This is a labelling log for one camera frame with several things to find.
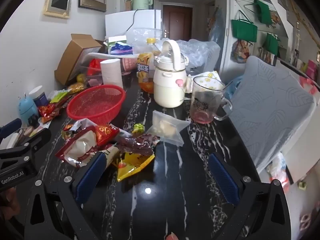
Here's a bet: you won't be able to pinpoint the white foam sheet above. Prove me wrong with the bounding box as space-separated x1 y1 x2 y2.
85 52 139 62

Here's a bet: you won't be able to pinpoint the blue plastic bag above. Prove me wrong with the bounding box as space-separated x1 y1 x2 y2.
225 79 241 98

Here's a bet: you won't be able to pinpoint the blue tissue pack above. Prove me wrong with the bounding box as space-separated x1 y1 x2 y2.
110 42 133 55

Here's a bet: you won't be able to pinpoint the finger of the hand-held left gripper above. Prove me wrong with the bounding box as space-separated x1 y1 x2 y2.
0 119 23 140
0 128 52 167

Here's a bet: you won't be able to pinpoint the green and white box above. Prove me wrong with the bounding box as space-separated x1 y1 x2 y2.
104 35 127 53

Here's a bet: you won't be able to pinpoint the yellow snack packet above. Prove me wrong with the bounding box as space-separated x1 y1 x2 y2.
112 152 155 182

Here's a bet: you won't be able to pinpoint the person's left hand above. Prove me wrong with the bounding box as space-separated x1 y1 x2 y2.
0 186 20 222

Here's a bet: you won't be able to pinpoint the red plastic basket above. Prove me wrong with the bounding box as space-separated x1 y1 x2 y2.
67 84 126 125

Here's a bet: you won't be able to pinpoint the clear zip bag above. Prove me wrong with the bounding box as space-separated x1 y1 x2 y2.
132 27 163 53

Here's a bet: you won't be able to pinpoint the cream water jug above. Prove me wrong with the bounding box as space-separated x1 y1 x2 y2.
153 39 189 108

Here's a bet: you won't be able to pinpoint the dark maroon snack packet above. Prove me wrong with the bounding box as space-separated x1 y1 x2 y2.
116 134 160 155

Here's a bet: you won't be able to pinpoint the white toilet paper roll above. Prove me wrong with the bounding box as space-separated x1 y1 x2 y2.
100 58 124 88

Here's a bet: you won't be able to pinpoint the smiley print cloth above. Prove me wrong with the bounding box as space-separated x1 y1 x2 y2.
190 70 224 90

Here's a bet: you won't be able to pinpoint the white and red snack packet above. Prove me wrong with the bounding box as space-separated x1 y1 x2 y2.
55 126 100 168

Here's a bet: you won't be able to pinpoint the red plastic bag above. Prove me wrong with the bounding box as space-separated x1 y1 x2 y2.
87 58 103 77

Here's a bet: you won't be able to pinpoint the light blue round toy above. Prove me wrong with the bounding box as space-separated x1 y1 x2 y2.
18 92 39 125

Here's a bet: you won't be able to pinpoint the dark blue jar white lid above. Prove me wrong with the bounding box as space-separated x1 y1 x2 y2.
29 85 49 107

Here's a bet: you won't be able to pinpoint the pink paper cup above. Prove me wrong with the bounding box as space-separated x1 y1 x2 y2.
121 56 140 73

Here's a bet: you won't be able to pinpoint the green tote bag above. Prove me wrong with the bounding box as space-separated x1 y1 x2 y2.
254 0 272 25
265 32 280 58
231 10 258 43

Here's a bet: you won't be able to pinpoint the brown door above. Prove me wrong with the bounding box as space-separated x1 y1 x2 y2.
162 4 193 42

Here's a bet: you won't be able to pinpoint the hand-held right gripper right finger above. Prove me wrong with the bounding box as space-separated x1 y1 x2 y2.
207 152 297 240

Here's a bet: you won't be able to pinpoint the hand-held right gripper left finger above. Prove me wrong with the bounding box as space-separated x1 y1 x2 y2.
24 151 108 240

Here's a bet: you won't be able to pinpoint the clear plastic snack packet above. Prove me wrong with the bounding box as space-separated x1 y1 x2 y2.
146 110 191 145

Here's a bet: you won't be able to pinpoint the green snack packet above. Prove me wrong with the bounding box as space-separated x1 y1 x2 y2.
50 91 69 103

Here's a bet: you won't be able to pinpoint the orange tea bottle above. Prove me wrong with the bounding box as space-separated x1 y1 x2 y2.
136 38 160 94

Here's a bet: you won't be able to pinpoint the clear plastic bag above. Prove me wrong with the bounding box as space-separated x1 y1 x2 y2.
175 39 220 73

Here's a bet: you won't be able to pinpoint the black power cable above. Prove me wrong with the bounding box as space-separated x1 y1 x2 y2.
126 9 137 34

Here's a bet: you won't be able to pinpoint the chair with grey leaf cover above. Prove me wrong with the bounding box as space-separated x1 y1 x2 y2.
220 56 317 173

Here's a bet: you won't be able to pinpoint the yellow crisps bag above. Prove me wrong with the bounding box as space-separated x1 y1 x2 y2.
67 82 87 94

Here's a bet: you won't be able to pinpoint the wall intercom panel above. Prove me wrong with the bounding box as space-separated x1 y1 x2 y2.
42 0 72 19

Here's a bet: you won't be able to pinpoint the brown cardboard box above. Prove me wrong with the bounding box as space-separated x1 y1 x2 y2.
54 34 104 86

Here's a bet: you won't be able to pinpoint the colourful printed bag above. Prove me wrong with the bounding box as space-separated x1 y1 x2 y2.
231 40 250 63

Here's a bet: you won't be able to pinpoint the white fridge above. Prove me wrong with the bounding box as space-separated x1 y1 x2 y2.
105 9 162 40

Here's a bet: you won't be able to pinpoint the pile of printed papers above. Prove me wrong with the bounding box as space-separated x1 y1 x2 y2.
5 125 49 150

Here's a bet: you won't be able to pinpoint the small red snack packets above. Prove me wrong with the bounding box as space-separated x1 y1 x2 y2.
37 102 63 123

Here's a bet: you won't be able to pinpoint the red gold-print snack packet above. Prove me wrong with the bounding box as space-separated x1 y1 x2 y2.
95 124 120 147

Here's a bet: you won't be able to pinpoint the glass mug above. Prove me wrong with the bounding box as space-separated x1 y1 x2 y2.
189 76 233 124

